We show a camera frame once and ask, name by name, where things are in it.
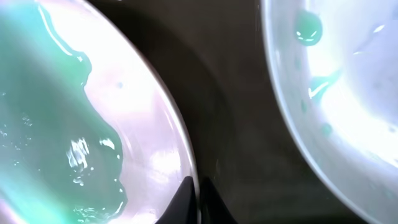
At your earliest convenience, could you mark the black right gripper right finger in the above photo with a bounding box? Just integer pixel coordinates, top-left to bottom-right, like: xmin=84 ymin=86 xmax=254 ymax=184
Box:
xmin=200 ymin=177 xmax=238 ymax=224

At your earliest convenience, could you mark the grey serving tray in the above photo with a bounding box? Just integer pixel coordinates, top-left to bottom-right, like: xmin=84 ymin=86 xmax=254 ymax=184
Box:
xmin=86 ymin=0 xmax=371 ymax=224

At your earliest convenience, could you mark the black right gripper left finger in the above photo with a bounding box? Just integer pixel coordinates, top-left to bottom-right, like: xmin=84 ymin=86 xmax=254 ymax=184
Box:
xmin=156 ymin=176 xmax=198 ymax=224

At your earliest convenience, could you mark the white plate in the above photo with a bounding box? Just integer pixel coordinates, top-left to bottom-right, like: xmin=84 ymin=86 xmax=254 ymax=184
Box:
xmin=260 ymin=0 xmax=397 ymax=223

